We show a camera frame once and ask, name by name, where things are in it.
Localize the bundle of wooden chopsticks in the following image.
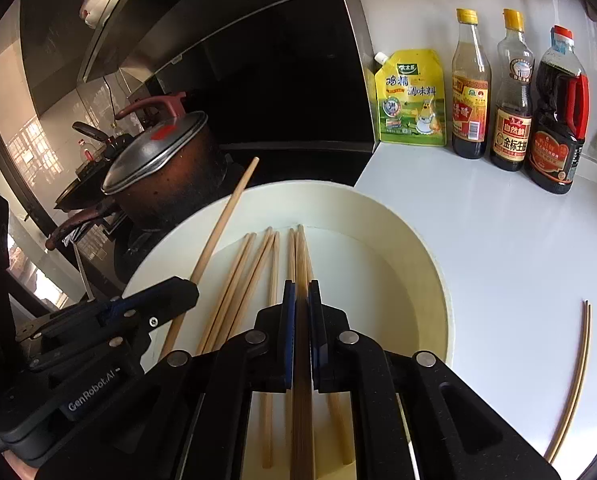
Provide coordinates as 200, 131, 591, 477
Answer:
194, 227, 355, 470

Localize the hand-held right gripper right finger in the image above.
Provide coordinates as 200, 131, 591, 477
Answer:
307, 280, 562, 480

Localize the black gas stove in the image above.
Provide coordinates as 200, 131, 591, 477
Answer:
43, 150, 359, 291

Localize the red label vinegar bottle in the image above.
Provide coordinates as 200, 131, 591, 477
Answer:
451, 8, 492, 160

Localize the wooden chopstick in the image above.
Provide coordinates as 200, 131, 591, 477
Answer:
545, 301, 588, 461
159, 156, 260, 359
291, 224, 315, 480
551, 302, 592, 463

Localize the white round plastic basin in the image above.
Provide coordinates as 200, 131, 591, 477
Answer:
122, 181, 453, 480

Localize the brown pot with lid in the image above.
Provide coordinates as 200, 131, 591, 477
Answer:
45, 92, 229, 251

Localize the black frying pan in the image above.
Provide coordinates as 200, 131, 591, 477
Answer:
53, 121, 134, 211

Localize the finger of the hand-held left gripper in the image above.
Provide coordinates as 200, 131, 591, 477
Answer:
98, 291, 200, 357
53, 276, 199, 332

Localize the large red handle soy jug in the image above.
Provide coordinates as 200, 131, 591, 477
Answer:
523, 25, 590, 195

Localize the yellow green seasoning pouch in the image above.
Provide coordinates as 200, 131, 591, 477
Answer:
373, 49, 448, 147

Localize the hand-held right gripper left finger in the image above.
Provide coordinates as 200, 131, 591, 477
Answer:
34, 280, 298, 480

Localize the black range hood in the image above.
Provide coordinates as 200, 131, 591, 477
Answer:
18, 0, 377, 153

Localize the clear yellow cap sauce bottle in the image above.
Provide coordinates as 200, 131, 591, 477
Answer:
489, 8, 535, 172

